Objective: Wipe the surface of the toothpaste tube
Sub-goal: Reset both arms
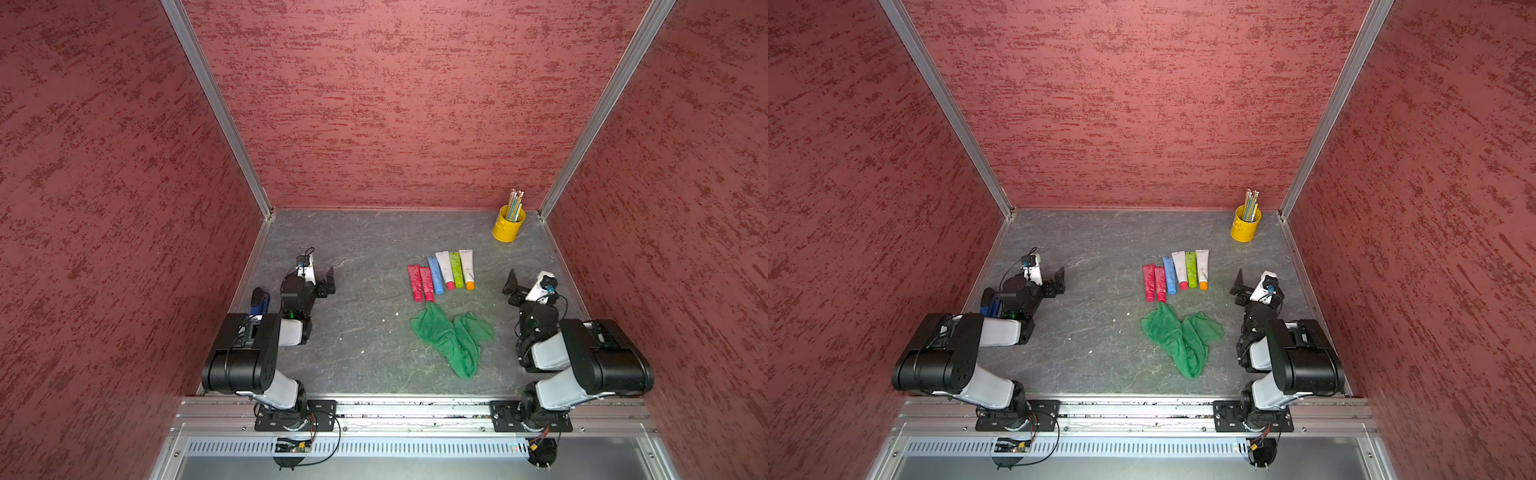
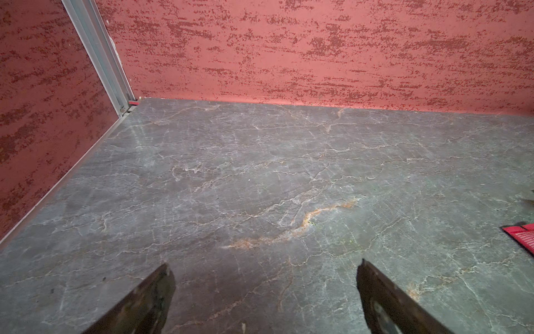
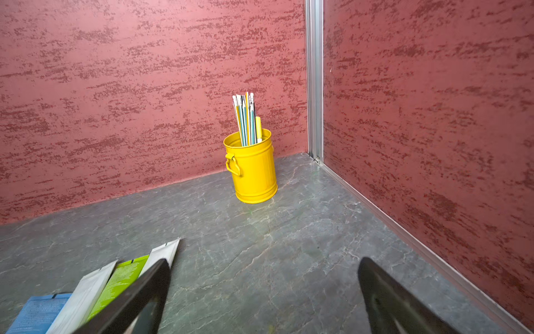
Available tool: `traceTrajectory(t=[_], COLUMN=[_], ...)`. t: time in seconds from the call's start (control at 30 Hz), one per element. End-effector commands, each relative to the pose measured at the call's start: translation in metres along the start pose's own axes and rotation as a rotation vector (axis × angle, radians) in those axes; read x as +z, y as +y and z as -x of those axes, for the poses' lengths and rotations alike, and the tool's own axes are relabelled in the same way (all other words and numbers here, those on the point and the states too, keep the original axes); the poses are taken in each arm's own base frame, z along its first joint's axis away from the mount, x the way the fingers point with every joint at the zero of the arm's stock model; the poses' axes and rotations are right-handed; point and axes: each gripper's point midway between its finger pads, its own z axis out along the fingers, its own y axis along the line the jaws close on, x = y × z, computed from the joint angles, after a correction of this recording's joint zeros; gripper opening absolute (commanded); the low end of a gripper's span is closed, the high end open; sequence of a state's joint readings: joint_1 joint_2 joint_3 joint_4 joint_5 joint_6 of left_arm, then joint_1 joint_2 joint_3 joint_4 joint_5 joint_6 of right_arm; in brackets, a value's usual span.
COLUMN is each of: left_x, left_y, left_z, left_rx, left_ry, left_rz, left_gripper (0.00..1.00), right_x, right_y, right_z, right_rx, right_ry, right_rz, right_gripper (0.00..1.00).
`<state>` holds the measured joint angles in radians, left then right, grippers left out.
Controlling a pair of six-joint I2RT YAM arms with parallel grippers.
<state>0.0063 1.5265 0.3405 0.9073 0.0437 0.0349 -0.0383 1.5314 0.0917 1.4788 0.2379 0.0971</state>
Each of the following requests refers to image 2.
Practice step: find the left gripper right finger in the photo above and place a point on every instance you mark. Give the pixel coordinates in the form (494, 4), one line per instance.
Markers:
(388, 309)

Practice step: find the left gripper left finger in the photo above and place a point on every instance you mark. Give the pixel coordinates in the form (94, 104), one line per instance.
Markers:
(144, 310)

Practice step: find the dark red tube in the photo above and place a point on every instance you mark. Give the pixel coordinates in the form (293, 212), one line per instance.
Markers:
(522, 233)

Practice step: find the left corner aluminium profile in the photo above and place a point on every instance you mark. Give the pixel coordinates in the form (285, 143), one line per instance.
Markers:
(102, 52)

